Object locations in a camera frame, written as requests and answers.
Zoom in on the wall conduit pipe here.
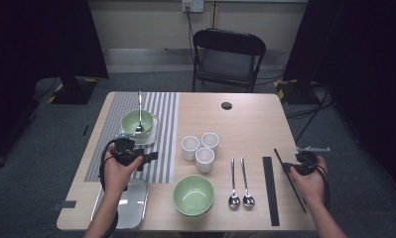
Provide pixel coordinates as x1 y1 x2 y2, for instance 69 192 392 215
210 1 217 29

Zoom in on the person's left hand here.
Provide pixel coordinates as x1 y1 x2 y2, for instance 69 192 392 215
102 146 144 197

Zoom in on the metal spoon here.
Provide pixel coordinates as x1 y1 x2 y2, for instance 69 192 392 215
134 90 146 134
240 157 256 208
227 157 241 209

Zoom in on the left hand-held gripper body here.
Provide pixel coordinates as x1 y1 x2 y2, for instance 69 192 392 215
113 132 145 173

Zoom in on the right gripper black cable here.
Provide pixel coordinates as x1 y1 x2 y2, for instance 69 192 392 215
316 163 332 211

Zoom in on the wall power outlet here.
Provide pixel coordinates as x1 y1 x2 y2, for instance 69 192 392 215
181 0 205 14

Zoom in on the black folding chair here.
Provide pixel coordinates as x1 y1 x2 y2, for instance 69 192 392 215
192 28 267 93

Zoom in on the black outlet cable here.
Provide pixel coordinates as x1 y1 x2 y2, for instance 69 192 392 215
185 5 197 63

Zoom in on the white cup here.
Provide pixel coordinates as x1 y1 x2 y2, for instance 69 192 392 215
195 146 216 174
200 132 220 155
181 135 200 162

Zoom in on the grey tape strip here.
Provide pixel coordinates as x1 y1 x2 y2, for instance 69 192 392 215
52 200 77 211

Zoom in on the person's right hand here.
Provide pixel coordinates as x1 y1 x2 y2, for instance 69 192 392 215
289 154 329 208

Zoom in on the black stand base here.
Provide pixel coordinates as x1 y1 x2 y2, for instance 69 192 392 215
47 75 99 106
273 78 321 106

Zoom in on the black curtain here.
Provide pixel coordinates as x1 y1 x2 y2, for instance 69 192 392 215
0 0 109 170
282 0 396 196

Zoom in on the grey striped placemat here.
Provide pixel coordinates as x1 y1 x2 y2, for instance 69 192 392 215
84 91 181 184

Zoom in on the single black chopstick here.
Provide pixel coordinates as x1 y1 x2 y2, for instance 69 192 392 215
273 148 308 214

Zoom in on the green bowl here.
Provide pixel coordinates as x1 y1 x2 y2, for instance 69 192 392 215
175 204 214 220
172 174 215 216
120 109 155 139

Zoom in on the black floor cable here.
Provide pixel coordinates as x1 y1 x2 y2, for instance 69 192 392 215
286 83 334 144

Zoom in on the row of black chopsticks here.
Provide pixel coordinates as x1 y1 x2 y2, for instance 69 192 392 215
262 156 282 228

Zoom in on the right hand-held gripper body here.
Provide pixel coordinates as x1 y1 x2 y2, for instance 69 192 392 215
295 147 331 177

